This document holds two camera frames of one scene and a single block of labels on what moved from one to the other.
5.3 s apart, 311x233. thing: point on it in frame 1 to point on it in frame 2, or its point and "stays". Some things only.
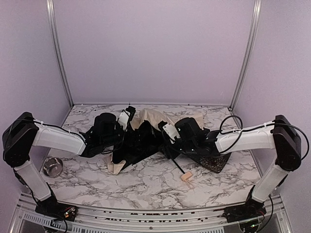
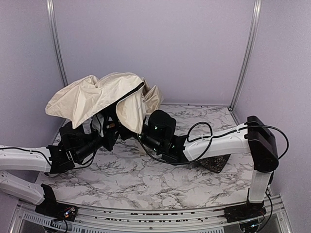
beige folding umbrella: (143, 141) to (78, 100)
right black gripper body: (166, 142) to (126, 132)
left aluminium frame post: (55, 35) stays
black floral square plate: (215, 162) stays
